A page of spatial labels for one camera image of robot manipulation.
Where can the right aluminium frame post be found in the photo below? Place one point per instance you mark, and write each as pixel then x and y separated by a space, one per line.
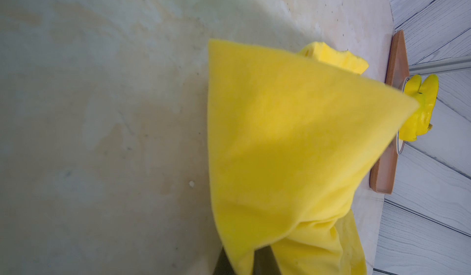
pixel 441 66

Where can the yellow banana bunch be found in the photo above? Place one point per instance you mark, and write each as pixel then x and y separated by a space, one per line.
pixel 425 93

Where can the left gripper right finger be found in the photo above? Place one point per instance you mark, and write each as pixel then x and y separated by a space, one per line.
pixel 265 262

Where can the yellow shorts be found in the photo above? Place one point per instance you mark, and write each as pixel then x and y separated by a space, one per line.
pixel 290 139

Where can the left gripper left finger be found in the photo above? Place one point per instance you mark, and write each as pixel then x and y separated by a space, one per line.
pixel 223 265

